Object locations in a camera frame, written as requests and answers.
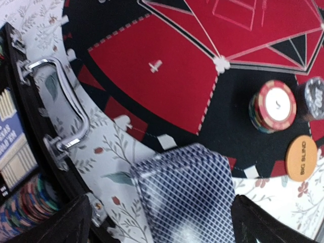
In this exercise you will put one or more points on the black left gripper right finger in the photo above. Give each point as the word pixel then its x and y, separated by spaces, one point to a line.
pixel 253 224

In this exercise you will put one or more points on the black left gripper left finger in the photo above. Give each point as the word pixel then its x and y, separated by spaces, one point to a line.
pixel 71 224

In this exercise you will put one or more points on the grey card deck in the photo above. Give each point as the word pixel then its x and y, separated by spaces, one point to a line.
pixel 186 195

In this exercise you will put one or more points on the orange big blind button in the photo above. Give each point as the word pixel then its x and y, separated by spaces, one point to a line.
pixel 301 158

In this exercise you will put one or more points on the red 5 poker chip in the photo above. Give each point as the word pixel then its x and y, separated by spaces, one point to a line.
pixel 273 108

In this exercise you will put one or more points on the black 100 poker chips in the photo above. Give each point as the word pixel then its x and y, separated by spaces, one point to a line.
pixel 309 99

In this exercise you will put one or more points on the front row poker chips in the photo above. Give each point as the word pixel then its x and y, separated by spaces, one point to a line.
pixel 35 202

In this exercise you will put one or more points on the blue boxed card deck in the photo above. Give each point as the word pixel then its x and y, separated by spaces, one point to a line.
pixel 17 159

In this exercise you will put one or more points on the open black poker chip case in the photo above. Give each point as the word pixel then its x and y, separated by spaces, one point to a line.
pixel 51 150

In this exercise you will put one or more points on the round red black poker mat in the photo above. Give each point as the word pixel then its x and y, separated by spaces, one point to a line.
pixel 173 73

